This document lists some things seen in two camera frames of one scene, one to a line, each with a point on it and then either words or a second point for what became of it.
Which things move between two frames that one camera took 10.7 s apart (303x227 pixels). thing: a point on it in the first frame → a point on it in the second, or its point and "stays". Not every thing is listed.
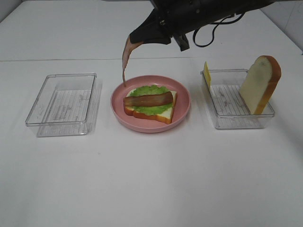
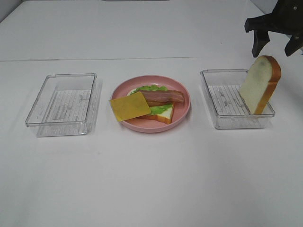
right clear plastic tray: x=227 y=105 stays
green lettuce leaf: x=153 y=109 stays
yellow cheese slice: x=207 y=75 → x=130 y=106
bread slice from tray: x=166 y=117 stays
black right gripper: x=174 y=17 → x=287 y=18
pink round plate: x=181 y=108 stays
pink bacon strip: x=128 y=49 → x=163 y=95
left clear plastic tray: x=66 y=106 stays
